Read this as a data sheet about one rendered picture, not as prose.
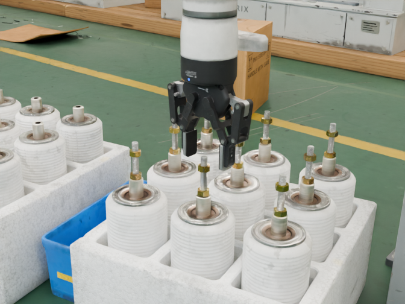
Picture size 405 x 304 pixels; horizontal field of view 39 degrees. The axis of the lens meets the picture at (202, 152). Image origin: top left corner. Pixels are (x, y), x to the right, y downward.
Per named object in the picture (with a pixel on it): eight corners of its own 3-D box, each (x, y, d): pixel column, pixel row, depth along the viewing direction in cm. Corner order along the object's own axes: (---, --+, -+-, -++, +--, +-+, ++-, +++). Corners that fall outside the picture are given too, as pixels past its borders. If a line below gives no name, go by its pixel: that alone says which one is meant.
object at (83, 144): (81, 184, 135) (76, 110, 129) (114, 193, 131) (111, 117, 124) (52, 200, 128) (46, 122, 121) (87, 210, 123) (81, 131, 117)
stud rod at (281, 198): (274, 225, 80) (278, 175, 77) (276, 222, 80) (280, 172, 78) (281, 227, 79) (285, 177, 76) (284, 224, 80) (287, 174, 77)
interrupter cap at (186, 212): (217, 232, 81) (218, 227, 81) (169, 221, 84) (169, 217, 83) (235, 209, 87) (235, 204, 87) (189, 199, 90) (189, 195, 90)
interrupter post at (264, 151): (255, 162, 104) (257, 145, 103) (259, 157, 106) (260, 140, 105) (269, 164, 103) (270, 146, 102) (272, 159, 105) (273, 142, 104)
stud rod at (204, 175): (201, 205, 84) (202, 158, 81) (198, 203, 85) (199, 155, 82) (207, 204, 85) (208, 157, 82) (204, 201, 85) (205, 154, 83)
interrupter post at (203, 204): (207, 220, 84) (208, 199, 83) (192, 217, 85) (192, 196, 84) (213, 213, 86) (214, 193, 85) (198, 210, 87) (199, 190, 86)
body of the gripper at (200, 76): (166, 47, 76) (166, 116, 79) (213, 59, 70) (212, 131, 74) (205, 40, 81) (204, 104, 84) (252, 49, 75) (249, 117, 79)
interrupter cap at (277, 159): (238, 165, 103) (238, 161, 102) (249, 150, 109) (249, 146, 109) (279, 172, 100) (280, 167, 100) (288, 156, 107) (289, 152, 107)
